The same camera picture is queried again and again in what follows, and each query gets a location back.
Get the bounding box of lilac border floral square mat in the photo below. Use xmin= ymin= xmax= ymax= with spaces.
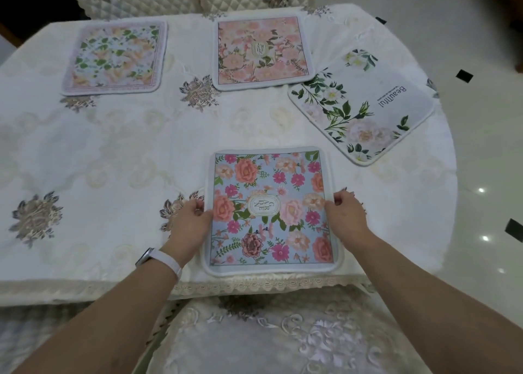
xmin=60 ymin=19 xmax=169 ymax=97

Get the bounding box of white embroidered chair cushion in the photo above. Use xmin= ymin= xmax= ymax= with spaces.
xmin=149 ymin=283 xmax=434 ymax=374

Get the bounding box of person's left hand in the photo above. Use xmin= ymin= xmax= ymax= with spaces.
xmin=162 ymin=198 xmax=214 ymax=269

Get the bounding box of pink floral square mat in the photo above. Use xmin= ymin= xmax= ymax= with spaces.
xmin=212 ymin=15 xmax=315 ymax=92

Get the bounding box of white band wrist watch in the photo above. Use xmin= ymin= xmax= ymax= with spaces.
xmin=135 ymin=247 xmax=183 ymax=281

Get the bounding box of white green-leaf floral square mat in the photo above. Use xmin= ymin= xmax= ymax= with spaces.
xmin=287 ymin=49 xmax=435 ymax=167

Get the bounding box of grey quilted chair cushion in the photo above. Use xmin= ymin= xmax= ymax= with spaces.
xmin=0 ymin=300 xmax=103 ymax=374

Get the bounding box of person's right forearm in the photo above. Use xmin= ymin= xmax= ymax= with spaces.
xmin=344 ymin=231 xmax=523 ymax=374

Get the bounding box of white embroidered tablecloth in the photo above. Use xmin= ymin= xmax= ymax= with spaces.
xmin=0 ymin=3 xmax=461 ymax=307

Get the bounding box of person's right hand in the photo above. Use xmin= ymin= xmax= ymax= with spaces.
xmin=324 ymin=189 xmax=375 ymax=253

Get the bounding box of person's left forearm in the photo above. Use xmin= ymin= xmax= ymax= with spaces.
xmin=11 ymin=258 xmax=180 ymax=374

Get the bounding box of blue floral square mat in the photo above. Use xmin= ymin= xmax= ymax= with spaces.
xmin=200 ymin=146 xmax=346 ymax=279

